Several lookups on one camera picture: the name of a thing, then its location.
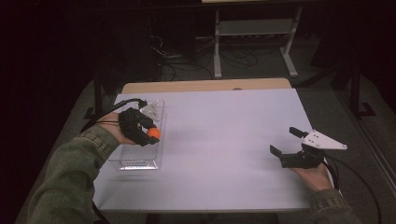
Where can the person's left hand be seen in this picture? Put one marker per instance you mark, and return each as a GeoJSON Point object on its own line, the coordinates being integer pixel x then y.
{"type": "Point", "coordinates": [114, 127]}

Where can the person's right hand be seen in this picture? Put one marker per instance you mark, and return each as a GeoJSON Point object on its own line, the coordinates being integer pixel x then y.
{"type": "Point", "coordinates": [316, 179]}

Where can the orange ball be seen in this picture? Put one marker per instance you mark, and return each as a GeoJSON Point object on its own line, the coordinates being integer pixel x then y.
{"type": "Point", "coordinates": [153, 132]}

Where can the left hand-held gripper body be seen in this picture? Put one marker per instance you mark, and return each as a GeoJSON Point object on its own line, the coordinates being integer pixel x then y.
{"type": "Point", "coordinates": [132, 124]}

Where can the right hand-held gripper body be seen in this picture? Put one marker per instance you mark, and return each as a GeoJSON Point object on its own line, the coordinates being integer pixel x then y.
{"type": "Point", "coordinates": [302, 160]}

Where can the clear plastic tray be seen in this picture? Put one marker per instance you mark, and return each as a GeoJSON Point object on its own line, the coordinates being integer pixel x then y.
{"type": "Point", "coordinates": [140, 155]}

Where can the white metal desk frame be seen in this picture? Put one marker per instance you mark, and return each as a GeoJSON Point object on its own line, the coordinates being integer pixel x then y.
{"type": "Point", "coordinates": [255, 27]}

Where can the black metal stand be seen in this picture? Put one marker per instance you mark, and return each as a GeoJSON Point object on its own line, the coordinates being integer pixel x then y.
{"type": "Point", "coordinates": [355, 90]}

